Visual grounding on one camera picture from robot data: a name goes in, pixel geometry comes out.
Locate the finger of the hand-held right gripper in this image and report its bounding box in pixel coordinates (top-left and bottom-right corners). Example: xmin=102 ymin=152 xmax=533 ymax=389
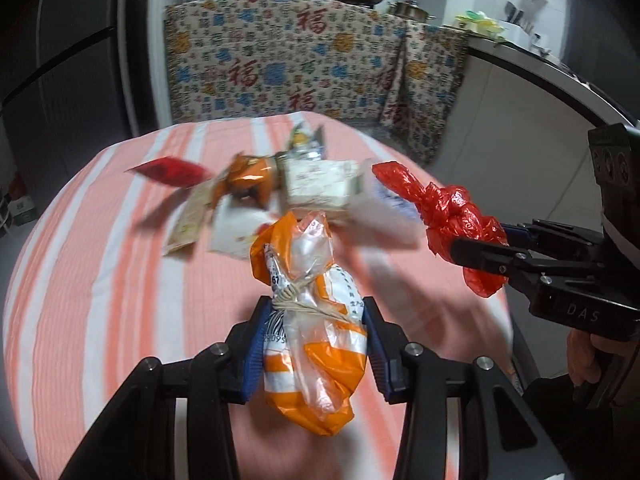
xmin=500 ymin=220 xmax=603 ymax=261
xmin=446 ymin=237 xmax=538 ymax=281

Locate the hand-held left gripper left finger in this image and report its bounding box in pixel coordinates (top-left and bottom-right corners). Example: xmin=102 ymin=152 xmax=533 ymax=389
xmin=59 ymin=296 xmax=273 ymax=480

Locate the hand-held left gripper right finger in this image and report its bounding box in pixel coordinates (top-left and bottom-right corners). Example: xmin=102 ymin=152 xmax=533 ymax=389
xmin=362 ymin=297 xmax=571 ymax=480

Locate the red plastic bag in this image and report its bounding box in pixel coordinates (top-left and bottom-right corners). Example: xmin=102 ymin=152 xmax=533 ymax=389
xmin=371 ymin=161 xmax=511 ymax=299

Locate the orange and white plastic bag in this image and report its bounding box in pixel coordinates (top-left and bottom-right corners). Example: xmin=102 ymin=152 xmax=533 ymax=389
xmin=249 ymin=211 xmax=371 ymax=437

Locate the white floral paper box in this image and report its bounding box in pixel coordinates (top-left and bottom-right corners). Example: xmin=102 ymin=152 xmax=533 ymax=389
xmin=280 ymin=159 xmax=363 ymax=213

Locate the orange drink can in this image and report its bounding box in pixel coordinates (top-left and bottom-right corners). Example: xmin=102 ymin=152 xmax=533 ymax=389
xmin=220 ymin=154 xmax=281 ymax=208

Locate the person's right hand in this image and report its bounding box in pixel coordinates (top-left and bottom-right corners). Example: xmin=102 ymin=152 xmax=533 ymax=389
xmin=567 ymin=332 xmax=603 ymax=391

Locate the white wrapper with red print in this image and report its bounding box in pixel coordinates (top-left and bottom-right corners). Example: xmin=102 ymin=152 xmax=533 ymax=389
xmin=207 ymin=207 xmax=278 ymax=260

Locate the beige flat packet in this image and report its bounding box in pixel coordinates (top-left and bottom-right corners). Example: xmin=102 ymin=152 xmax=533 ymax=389
xmin=164 ymin=182 xmax=226 ymax=256

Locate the kitchen counter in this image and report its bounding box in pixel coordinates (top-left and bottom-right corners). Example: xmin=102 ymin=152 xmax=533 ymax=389
xmin=467 ymin=35 xmax=640 ymax=128

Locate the printed floral cloth cover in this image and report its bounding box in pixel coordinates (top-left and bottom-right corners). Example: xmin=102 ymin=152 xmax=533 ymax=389
xmin=164 ymin=0 xmax=416 ymax=126
xmin=378 ymin=20 xmax=471 ymax=166

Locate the red snack wrapper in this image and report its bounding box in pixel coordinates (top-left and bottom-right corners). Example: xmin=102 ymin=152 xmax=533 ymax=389
xmin=125 ymin=157 xmax=211 ymax=188

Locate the crumpled white blue wrapper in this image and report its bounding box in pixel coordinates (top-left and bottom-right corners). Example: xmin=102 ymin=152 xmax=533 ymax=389
xmin=285 ymin=122 xmax=327 ymax=161

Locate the black knife set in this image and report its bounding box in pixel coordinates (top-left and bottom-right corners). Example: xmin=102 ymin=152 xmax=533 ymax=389
xmin=505 ymin=2 xmax=532 ymax=32

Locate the yellow green plastic container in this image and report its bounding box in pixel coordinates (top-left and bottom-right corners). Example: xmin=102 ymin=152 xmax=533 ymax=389
xmin=454 ymin=10 xmax=507 ymax=41

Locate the steel pot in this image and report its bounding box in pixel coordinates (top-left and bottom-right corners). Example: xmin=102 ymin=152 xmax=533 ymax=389
xmin=387 ymin=0 xmax=430 ymax=22

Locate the white green carton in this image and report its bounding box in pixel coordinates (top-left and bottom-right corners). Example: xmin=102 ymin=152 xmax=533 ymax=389
xmin=10 ymin=195 xmax=39 ymax=226

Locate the dark grey refrigerator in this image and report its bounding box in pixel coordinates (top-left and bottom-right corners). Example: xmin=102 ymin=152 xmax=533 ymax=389
xmin=0 ymin=0 xmax=151 ymax=196

